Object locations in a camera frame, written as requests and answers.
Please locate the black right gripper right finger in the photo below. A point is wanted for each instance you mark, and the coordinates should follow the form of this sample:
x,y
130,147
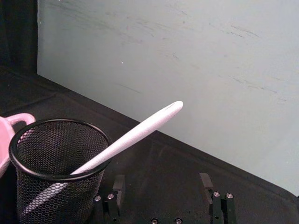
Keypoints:
x,y
217,205

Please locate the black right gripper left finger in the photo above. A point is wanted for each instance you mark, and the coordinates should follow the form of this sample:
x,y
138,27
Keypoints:
x,y
116,196

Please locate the black table cloth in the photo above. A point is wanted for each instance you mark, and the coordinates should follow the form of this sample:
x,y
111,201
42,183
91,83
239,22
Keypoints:
x,y
163,168

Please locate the pink ceramic cup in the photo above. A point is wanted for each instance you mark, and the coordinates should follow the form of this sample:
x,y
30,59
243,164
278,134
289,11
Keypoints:
x,y
9,130

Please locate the plain pale wall panel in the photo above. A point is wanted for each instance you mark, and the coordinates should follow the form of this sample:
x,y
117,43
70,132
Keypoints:
x,y
177,70

